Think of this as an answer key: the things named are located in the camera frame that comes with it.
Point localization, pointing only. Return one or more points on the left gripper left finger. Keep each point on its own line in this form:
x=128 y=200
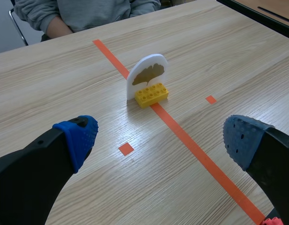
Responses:
x=48 y=159

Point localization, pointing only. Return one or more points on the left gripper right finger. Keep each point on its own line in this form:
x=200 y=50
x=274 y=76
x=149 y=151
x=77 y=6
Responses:
x=259 y=150

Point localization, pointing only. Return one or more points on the ginkgo leaf picture card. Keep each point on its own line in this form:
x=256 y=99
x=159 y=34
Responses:
x=146 y=72

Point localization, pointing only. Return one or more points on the small yellow brick stand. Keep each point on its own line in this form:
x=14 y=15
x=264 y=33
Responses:
x=152 y=94

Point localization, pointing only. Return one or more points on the wooden desk with black edge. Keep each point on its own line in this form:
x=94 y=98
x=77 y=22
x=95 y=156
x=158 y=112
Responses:
x=264 y=14

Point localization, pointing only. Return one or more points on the person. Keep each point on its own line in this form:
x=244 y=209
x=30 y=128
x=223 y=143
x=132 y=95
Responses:
x=83 y=14

